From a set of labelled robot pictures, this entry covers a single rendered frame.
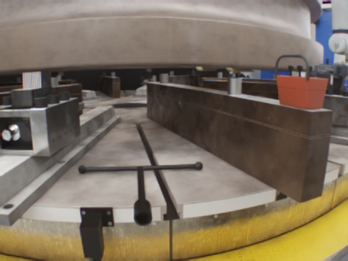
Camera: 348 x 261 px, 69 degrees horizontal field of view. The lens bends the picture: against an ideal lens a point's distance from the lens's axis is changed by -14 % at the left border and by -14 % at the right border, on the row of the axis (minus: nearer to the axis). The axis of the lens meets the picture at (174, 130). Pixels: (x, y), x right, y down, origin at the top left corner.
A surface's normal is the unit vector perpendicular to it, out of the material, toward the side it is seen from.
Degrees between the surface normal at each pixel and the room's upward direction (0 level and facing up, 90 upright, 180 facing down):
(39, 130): 90
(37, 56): 90
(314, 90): 97
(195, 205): 90
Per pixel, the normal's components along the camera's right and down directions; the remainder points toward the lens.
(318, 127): 0.36, 0.20
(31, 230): -0.01, 0.21
